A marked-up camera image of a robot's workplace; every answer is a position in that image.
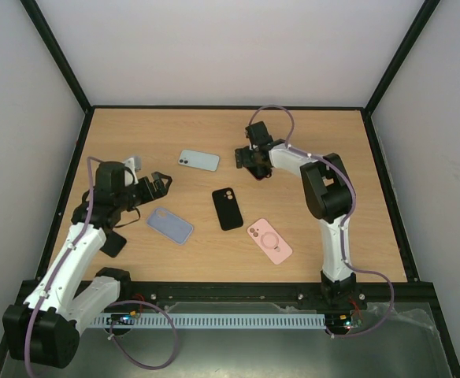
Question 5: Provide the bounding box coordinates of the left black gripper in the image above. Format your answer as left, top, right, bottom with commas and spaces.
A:
116, 172, 172, 212

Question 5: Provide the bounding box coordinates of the light blue phone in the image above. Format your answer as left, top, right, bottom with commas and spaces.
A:
178, 150, 220, 172

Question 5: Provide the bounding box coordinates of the lavender phone case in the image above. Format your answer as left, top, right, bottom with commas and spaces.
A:
146, 207, 194, 245

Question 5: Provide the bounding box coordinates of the black phone case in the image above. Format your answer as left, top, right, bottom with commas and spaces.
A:
212, 187, 243, 231

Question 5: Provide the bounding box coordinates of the dark phone magenta edge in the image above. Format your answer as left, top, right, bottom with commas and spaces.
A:
247, 166, 272, 181

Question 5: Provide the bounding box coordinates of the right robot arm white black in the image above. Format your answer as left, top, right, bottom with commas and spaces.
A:
235, 140, 356, 309

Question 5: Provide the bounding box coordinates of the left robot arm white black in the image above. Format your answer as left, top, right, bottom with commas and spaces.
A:
2, 157, 173, 370

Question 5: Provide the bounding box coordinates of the pink phone case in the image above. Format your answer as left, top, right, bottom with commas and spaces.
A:
247, 218, 293, 265

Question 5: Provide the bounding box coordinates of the black flat object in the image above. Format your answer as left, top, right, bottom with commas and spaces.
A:
100, 232, 127, 258

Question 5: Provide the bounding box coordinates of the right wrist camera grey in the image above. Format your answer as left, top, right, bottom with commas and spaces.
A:
245, 121, 273, 150

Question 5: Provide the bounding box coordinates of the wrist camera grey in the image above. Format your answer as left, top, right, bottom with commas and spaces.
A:
245, 121, 273, 150
123, 156, 142, 187

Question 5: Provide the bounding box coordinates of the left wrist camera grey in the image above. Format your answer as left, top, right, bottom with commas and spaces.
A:
123, 156, 142, 187

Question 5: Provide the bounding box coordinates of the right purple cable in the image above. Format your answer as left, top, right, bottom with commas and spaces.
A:
250, 104, 395, 339

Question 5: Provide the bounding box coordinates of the purple cable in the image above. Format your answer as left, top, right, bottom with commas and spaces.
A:
23, 156, 109, 377
250, 104, 395, 339

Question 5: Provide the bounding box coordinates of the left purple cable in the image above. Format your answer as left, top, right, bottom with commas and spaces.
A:
23, 156, 109, 377

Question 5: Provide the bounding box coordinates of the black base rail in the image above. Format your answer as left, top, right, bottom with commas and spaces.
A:
17, 280, 436, 312

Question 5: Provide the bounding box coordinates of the black aluminium frame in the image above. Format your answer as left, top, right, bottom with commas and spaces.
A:
0, 0, 460, 378

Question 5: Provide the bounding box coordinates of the grey slotted cable duct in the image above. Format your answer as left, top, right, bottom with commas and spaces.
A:
90, 313, 325, 330

